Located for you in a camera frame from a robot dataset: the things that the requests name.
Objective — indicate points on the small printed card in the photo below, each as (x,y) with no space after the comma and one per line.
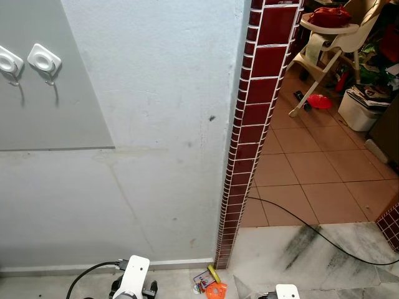
(201,280)

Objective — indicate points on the yellow stick item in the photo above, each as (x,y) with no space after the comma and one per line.
(214,273)

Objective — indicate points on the orange plastic item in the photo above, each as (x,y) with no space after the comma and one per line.
(217,291)

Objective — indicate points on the dark cabinet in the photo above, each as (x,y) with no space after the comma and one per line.
(388,134)

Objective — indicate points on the white storage box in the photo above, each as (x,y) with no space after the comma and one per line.
(356,115)

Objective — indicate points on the small black floor item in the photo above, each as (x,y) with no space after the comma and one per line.
(300,96)

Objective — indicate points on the magazine stack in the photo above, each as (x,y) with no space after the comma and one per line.
(371,94)

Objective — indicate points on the red plastic floor item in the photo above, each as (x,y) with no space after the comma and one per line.
(319,102)

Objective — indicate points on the red tiled pillar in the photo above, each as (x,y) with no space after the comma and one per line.
(265,62)

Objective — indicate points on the red plastic stool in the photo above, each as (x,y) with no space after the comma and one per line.
(391,43)

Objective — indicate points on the beige high chair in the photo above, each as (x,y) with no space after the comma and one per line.
(330,38)

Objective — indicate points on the red bag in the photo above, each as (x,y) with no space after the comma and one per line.
(329,16)

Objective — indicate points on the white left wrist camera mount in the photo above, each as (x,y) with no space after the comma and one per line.
(134,274)

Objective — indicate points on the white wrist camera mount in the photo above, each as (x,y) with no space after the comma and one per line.
(287,291)
(134,274)

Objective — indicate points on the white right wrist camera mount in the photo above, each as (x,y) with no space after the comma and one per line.
(287,291)

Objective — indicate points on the red tiled low wall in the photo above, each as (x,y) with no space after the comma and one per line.
(390,227)

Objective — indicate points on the white square wall hook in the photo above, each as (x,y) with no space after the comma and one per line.
(43,60)
(7,62)

